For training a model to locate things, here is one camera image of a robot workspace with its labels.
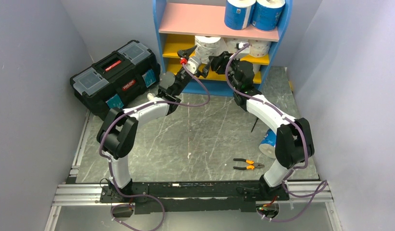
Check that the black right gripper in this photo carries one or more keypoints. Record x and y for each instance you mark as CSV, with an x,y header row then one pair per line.
x,y
221,60

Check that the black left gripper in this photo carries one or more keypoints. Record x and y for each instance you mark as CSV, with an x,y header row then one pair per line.
x,y
205,71

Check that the white dotted roll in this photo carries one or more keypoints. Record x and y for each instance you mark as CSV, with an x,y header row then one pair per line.
x,y
234,44

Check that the blue cartoon roll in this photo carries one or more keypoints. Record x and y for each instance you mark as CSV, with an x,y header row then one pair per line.
x,y
267,13

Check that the plain white roll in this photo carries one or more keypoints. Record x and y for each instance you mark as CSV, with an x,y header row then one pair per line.
x,y
256,68

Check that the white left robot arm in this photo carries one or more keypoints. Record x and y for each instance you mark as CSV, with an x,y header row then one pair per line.
x,y
118,131

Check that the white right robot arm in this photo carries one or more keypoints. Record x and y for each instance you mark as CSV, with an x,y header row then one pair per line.
x,y
294,142

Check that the blue shelf unit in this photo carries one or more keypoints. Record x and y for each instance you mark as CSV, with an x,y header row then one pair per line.
x,y
178,23

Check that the green pipe valve fitting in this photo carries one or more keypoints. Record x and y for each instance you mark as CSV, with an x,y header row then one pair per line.
x,y
150,96

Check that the black toolbox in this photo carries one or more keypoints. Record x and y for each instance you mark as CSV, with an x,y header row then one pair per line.
x,y
117,79

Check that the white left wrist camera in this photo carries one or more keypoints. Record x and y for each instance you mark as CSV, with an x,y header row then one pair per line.
x,y
191,64

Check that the orange handled screwdriver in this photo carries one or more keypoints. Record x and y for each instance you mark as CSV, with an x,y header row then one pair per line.
x,y
256,120

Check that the orange handled pliers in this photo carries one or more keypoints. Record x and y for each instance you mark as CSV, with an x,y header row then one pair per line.
x,y
251,165

